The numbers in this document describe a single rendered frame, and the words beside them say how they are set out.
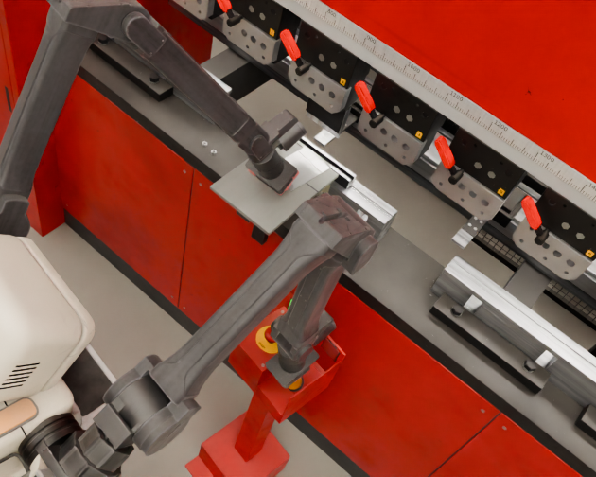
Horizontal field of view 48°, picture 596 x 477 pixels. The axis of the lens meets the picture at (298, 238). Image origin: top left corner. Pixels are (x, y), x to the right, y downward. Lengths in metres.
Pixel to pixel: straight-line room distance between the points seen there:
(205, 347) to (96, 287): 1.65
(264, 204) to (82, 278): 1.19
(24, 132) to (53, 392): 0.39
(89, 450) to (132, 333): 1.50
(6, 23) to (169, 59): 0.94
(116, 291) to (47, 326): 1.63
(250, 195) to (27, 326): 0.77
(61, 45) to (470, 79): 0.71
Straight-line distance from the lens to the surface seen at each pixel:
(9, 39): 2.05
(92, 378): 1.25
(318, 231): 0.90
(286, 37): 1.47
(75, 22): 1.03
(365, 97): 1.40
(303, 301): 1.14
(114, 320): 2.49
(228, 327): 0.93
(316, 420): 2.24
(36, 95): 1.08
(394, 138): 1.46
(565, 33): 1.20
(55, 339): 0.94
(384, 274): 1.66
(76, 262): 2.63
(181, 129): 1.84
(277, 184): 1.47
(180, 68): 1.16
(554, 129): 1.28
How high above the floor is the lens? 2.17
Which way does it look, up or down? 52 degrees down
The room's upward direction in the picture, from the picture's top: 19 degrees clockwise
